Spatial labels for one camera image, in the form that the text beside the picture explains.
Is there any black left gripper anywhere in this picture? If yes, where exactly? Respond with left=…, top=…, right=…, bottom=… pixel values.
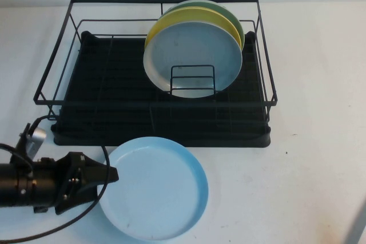
left=53, top=151, right=120, bottom=216

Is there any light blue plate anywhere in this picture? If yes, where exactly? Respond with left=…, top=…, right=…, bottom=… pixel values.
left=97, top=136, right=210, bottom=241

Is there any grey-blue plate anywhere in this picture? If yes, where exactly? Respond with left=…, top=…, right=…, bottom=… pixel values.
left=142, top=22, right=244, bottom=99

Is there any yellow plate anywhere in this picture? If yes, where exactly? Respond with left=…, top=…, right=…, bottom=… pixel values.
left=144, top=6, right=242, bottom=53

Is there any green plate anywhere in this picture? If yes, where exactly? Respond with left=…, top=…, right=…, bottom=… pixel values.
left=159, top=0, right=245, bottom=48

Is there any black plastic drip tray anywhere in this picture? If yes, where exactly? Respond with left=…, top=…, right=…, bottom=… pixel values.
left=50, top=30, right=272, bottom=149

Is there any black camera cable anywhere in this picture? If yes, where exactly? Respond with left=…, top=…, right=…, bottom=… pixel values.
left=0, top=114, right=112, bottom=243

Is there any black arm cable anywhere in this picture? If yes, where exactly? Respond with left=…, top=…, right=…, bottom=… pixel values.
left=0, top=143, right=34, bottom=175

